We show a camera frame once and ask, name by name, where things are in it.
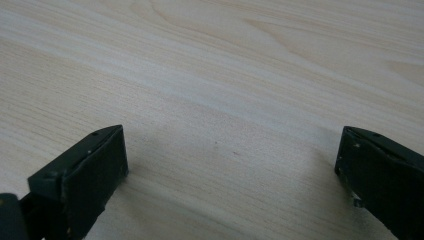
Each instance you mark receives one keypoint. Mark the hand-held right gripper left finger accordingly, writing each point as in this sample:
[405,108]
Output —
[83,176]

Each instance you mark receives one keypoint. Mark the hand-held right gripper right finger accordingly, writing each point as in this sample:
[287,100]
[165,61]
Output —
[383,176]

